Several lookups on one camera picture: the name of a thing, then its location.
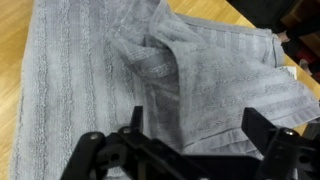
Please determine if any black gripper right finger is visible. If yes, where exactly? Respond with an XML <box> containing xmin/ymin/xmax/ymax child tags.
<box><xmin>241</xmin><ymin>107</ymin><xmax>320</xmax><ymax>180</ymax></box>

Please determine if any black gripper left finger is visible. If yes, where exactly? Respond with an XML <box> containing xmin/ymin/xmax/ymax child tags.
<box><xmin>60</xmin><ymin>105</ymin><xmax>188</xmax><ymax>180</ymax></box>

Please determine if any grey ribbed towel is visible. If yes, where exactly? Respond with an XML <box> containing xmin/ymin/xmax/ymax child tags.
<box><xmin>8</xmin><ymin>0</ymin><xmax>320</xmax><ymax>180</ymax></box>

